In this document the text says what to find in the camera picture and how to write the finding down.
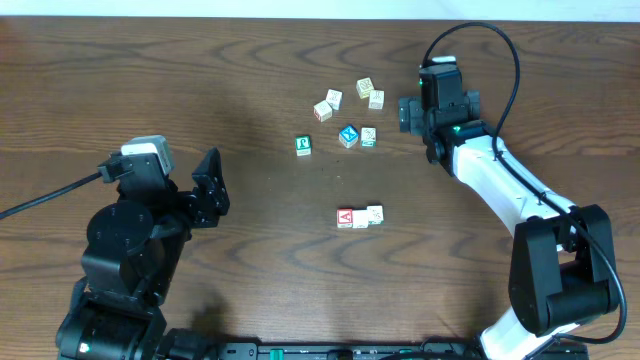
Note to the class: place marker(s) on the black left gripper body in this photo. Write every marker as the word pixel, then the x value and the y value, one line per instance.
pixel 177 233

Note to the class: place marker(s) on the red edged white block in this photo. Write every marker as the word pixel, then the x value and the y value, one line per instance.
pixel 323 111

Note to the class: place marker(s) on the green picture block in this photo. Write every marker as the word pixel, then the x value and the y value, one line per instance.
pixel 375 214

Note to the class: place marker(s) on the tan picture block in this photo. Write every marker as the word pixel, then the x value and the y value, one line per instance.
pixel 376 99

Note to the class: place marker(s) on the green letter block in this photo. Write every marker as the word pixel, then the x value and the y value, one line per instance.
pixel 303 145

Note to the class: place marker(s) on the white picture block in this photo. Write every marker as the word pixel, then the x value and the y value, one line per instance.
pixel 334 99

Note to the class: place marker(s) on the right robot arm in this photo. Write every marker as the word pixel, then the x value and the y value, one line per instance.
pixel 562 271

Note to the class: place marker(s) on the yellow picture block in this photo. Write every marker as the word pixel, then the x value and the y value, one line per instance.
pixel 364 87

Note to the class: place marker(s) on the teal picture block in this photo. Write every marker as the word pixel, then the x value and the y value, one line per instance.
pixel 368 137

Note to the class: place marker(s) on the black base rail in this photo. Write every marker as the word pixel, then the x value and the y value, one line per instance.
pixel 186 344

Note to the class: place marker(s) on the blue letter X block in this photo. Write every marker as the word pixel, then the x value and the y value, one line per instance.
pixel 348 136

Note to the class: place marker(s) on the red letter A block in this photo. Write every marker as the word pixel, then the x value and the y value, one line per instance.
pixel 344 218

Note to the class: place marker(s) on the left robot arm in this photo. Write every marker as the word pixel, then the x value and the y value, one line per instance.
pixel 133 249

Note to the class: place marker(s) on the plain white block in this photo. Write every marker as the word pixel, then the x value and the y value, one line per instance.
pixel 360 218

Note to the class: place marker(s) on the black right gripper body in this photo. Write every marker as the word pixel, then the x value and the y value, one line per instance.
pixel 421 121

